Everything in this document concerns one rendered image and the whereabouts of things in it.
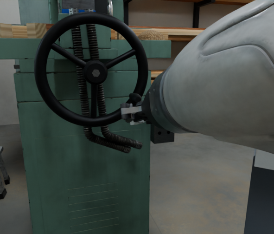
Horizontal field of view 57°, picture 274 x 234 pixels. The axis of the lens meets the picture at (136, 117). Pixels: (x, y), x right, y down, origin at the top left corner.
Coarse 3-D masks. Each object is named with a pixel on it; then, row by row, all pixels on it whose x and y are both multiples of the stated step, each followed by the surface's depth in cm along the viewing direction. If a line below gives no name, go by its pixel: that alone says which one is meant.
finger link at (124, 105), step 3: (123, 105) 39; (126, 105) 40; (123, 114) 39; (126, 114) 39; (129, 114) 40; (123, 117) 39; (126, 117) 39; (129, 117) 40; (126, 120) 44; (129, 120) 45
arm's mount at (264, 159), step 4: (256, 152) 58; (260, 152) 57; (264, 152) 57; (268, 152) 57; (256, 156) 58; (260, 156) 58; (264, 156) 57; (268, 156) 57; (272, 156) 56; (256, 160) 58; (260, 160) 58; (264, 160) 57; (268, 160) 57; (272, 160) 57; (256, 164) 58; (260, 164) 58; (264, 164) 58; (268, 164) 57; (272, 164) 57; (264, 168) 58; (268, 168) 57; (272, 168) 57
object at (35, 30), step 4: (28, 24) 74; (32, 24) 74; (36, 24) 74; (40, 24) 75; (44, 24) 76; (28, 28) 75; (32, 28) 74; (36, 28) 74; (40, 28) 75; (44, 28) 76; (28, 32) 75; (32, 32) 74; (36, 32) 74; (40, 32) 75; (44, 32) 77; (28, 36) 75; (32, 36) 75; (36, 36) 74; (40, 36) 75
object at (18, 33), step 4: (16, 28) 85; (20, 28) 86; (24, 28) 86; (16, 32) 86; (20, 32) 86; (24, 32) 86; (116, 32) 95; (136, 32) 98; (140, 32) 98; (160, 32) 100; (164, 32) 101; (16, 36) 86; (20, 36) 86; (24, 36) 87; (116, 36) 96; (164, 36) 101
